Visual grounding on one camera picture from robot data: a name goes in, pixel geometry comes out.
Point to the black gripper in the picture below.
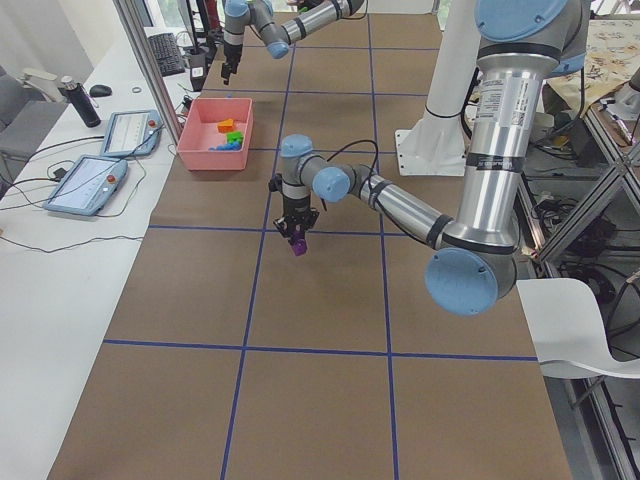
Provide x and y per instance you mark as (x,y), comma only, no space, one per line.
(295,206)
(232,53)

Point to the purple sloped block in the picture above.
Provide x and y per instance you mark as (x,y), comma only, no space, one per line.
(298,243)

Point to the orange sloped block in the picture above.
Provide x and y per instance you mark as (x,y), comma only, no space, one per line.
(226,125)

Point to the green block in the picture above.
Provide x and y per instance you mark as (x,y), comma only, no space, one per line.
(236,137)

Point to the long blue four-stud block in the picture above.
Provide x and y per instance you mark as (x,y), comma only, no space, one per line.
(234,145)

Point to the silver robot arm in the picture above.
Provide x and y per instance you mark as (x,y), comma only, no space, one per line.
(522,43)
(277,38)

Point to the pink plastic box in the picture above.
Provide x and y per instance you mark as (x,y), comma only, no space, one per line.
(200,132)

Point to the black keyboard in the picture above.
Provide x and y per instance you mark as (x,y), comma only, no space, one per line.
(166,53)

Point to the upper blue teach pendant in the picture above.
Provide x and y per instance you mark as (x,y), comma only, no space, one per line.
(131,133)

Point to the blue teach pendant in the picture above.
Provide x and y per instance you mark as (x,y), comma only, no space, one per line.
(131,133)
(87,186)

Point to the black computer mouse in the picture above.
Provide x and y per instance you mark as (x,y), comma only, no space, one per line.
(100,91)

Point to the black water bottle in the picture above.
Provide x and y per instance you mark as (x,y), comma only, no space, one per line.
(79,99)

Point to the lower blue teach pendant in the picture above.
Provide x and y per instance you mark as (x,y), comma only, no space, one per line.
(87,186)

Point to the white chair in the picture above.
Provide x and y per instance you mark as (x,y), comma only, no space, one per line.
(567,330)

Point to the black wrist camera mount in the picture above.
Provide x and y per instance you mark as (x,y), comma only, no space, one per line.
(275,183)

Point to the aluminium frame post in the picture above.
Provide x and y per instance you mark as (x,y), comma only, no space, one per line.
(132,25)

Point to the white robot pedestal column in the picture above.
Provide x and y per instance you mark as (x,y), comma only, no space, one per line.
(435,146)

